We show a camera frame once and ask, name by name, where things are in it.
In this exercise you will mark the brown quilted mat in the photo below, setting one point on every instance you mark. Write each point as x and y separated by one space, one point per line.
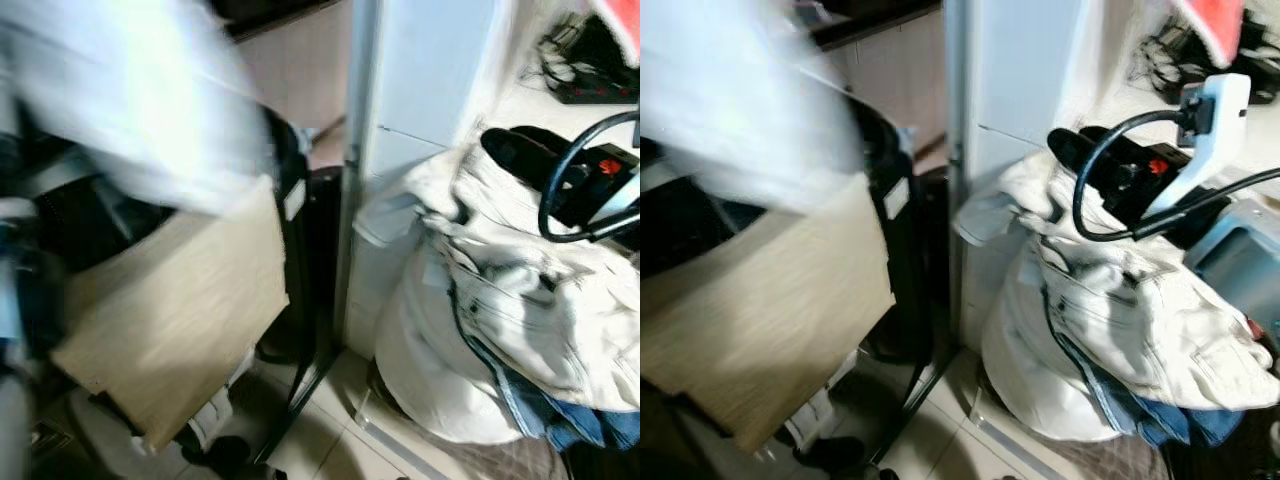
1110 462
500 462

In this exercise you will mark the white cloth garment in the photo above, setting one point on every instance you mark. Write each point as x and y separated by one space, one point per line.
750 90
120 90

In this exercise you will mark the blue jeans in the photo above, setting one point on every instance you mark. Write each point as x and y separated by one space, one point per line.
570 415
1170 420

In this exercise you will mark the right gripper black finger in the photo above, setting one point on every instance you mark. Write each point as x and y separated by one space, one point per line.
1080 152
515 155
1112 142
550 142

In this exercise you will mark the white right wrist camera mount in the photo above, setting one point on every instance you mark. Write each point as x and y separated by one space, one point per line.
1215 130

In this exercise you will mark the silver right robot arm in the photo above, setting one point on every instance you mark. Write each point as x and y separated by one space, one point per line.
1240 260

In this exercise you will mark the white denim jacket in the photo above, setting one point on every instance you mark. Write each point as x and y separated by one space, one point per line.
520 300
1130 310

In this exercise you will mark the white cabinet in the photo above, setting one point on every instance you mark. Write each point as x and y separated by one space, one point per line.
420 70
1030 70

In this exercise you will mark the tan wooden board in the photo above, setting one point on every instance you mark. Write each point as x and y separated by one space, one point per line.
180 310
760 310

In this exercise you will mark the red cloth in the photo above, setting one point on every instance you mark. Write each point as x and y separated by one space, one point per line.
1215 25
625 25

